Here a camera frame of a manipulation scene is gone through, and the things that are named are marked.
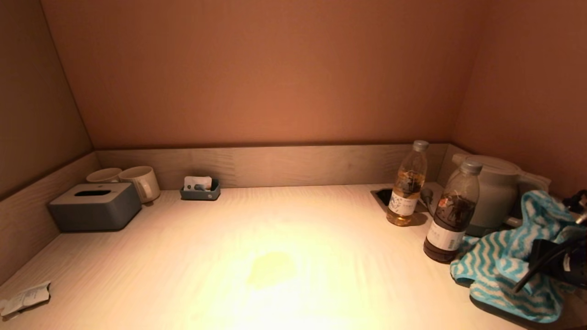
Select blue white striped towel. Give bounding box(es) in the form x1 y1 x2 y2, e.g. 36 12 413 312
450 190 584 324

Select white electric kettle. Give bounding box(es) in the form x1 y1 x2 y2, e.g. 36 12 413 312
451 154 552 238

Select bottle with dark tea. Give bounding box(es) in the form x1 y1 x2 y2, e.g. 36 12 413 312
423 160 482 264

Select grey kettle power plug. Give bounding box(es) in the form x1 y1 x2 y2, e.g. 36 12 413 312
420 187 435 216

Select bottle with light tea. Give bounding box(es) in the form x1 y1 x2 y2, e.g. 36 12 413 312
386 140 429 227

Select small grey tray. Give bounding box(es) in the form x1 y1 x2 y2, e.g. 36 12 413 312
180 178 221 201

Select white sachets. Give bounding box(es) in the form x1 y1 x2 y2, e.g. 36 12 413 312
184 176 213 192

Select white ceramic mug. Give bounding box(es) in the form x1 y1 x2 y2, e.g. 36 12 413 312
119 165 161 204
86 168 123 184

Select grey tissue box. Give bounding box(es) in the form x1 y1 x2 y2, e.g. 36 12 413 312
48 182 143 232

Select crumpled white paper packet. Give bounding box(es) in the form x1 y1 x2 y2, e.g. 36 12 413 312
0 281 52 318

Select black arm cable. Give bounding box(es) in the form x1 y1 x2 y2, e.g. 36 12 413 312
513 235 587 294

